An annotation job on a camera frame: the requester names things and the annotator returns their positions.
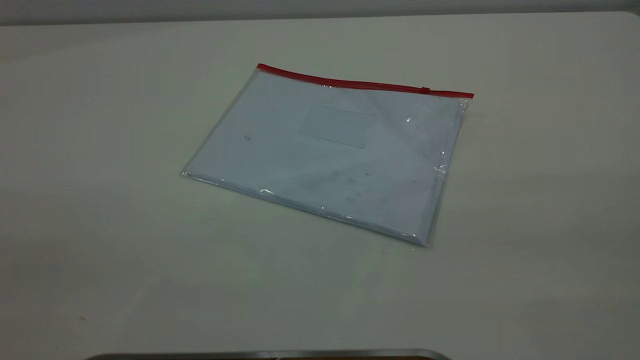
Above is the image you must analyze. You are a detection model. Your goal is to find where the silver metal rim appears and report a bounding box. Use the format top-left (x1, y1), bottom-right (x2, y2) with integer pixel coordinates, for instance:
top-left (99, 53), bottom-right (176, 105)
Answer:
top-left (85, 349), bottom-right (451, 360)

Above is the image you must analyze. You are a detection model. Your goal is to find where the clear plastic bag red zipper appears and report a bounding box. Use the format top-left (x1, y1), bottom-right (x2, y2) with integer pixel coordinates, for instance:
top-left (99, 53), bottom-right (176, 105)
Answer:
top-left (180, 63), bottom-right (475, 248)

